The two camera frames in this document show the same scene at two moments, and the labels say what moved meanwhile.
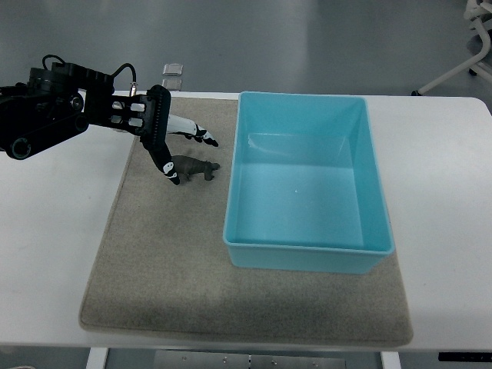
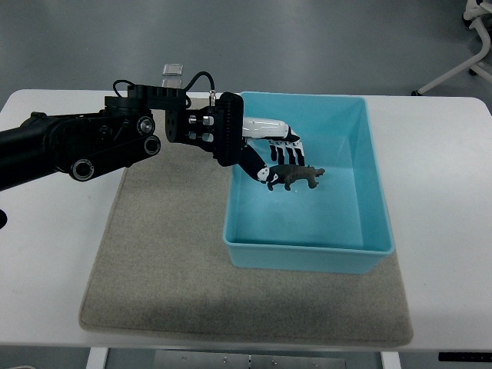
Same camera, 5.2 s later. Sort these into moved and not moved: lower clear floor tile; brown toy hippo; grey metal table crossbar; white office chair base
Moved: brown toy hippo
Not moved: white office chair base; lower clear floor tile; grey metal table crossbar
